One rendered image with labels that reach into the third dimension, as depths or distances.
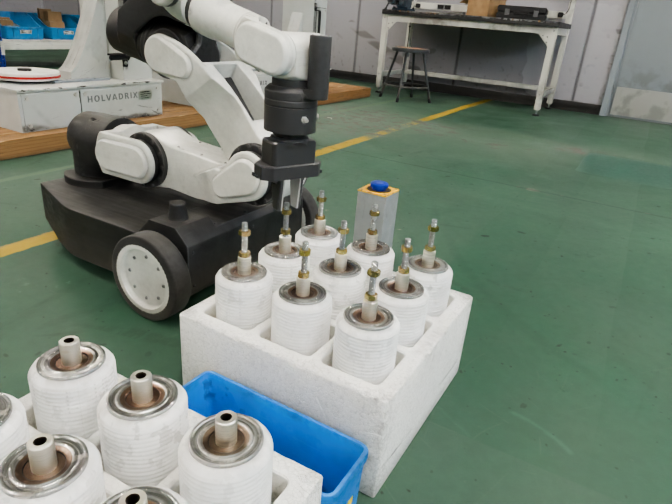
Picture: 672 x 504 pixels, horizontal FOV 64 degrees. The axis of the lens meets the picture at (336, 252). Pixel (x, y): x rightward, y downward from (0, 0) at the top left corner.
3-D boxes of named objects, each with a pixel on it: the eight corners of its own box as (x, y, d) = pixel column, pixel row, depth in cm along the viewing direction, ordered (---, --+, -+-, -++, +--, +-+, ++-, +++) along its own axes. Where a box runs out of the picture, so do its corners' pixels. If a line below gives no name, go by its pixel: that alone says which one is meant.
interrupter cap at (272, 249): (310, 259, 97) (310, 255, 97) (269, 262, 95) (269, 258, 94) (298, 242, 104) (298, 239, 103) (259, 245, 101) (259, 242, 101)
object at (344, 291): (328, 334, 107) (335, 252, 100) (367, 354, 102) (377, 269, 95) (296, 354, 100) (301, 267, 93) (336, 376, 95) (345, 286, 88)
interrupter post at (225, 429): (209, 444, 54) (208, 419, 53) (224, 430, 56) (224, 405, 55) (228, 454, 53) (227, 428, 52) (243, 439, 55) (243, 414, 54)
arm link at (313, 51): (252, 103, 87) (253, 28, 83) (293, 99, 95) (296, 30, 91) (308, 115, 82) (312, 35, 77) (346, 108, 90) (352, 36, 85)
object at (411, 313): (383, 401, 90) (396, 307, 83) (351, 370, 97) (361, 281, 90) (426, 384, 95) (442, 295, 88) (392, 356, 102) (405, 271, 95)
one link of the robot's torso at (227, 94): (247, 220, 123) (131, 61, 125) (291, 202, 137) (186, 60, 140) (286, 181, 114) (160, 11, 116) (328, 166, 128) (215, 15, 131)
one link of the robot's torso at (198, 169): (109, 131, 135) (261, 147, 113) (169, 122, 151) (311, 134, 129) (118, 191, 141) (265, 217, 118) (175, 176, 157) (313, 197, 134)
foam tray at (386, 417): (182, 398, 97) (178, 312, 90) (302, 312, 128) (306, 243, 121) (373, 499, 80) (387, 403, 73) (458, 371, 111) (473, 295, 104)
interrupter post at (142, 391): (126, 401, 59) (124, 377, 58) (143, 389, 61) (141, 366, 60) (142, 409, 58) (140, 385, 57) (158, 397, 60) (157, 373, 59)
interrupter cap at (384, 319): (344, 304, 83) (344, 300, 83) (392, 308, 83) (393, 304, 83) (342, 330, 76) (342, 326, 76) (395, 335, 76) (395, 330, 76)
